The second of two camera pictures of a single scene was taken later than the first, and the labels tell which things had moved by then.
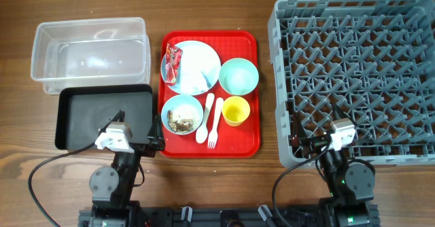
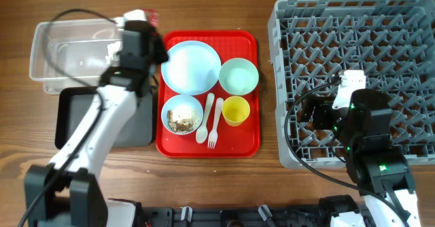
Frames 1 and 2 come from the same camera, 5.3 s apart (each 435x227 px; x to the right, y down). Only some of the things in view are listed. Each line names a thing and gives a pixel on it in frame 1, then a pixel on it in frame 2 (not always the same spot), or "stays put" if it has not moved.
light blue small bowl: (182, 114) stays put
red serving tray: (209, 98) stays put
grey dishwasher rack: (371, 59) stays put
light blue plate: (199, 71) stays put
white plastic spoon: (202, 132) stays put
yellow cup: (235, 109) stays put
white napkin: (198, 67) -> (112, 49)
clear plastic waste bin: (96, 51) stays put
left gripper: (155, 136) -> (166, 55)
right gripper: (301, 137) -> (324, 104)
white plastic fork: (212, 138) stays put
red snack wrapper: (173, 55) -> (151, 17)
